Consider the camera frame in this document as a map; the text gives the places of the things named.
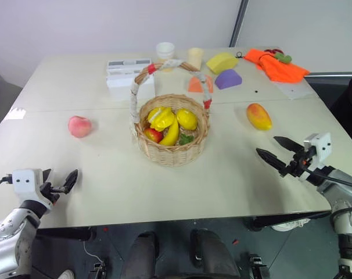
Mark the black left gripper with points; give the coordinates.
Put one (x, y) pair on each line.
(52, 193)

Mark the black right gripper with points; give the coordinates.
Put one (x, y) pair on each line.
(299, 165)

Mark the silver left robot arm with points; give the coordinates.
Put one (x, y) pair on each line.
(10, 232)

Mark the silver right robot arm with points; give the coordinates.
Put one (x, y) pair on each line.
(346, 209)

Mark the orange yellow mango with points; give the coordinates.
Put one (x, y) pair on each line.
(258, 117)

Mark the pink peach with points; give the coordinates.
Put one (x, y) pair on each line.
(79, 126)

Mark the white sneaker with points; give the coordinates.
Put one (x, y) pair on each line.
(289, 225)

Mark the orange cloth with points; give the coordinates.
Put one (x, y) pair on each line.
(280, 68)

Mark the person in black clothes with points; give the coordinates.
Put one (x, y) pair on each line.
(348, 101)

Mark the purple foam block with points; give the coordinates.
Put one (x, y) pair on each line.
(228, 79)

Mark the green plush toy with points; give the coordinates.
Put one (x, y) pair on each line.
(283, 58)

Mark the white shoe tip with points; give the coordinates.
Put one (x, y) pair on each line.
(68, 274)

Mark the yellow lemon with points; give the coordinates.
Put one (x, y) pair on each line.
(187, 118)

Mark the red apple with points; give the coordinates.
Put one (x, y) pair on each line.
(152, 135)

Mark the yellow foam block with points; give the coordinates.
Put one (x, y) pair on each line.
(221, 62)

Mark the orange foam block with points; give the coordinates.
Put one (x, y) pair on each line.
(195, 85)

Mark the yellow banana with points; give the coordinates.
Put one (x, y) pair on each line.
(171, 135)

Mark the plain white box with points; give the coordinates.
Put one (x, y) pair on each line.
(120, 85)

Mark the dark rounded shape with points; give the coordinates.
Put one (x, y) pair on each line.
(213, 255)
(141, 255)

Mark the cream plastic cup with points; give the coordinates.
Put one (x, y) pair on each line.
(195, 57)

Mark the white box with grey print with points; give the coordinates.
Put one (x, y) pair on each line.
(126, 66)

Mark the white paper cup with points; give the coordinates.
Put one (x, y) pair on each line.
(165, 50)

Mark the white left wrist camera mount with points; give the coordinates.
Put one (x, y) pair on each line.
(25, 181)

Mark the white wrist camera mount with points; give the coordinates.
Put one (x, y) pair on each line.
(321, 148)
(25, 181)

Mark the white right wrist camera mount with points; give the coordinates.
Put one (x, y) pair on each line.
(321, 148)

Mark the black table frame bar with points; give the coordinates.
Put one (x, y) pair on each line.
(280, 219)
(65, 234)

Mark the grey metal wall post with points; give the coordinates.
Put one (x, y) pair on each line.
(238, 23)

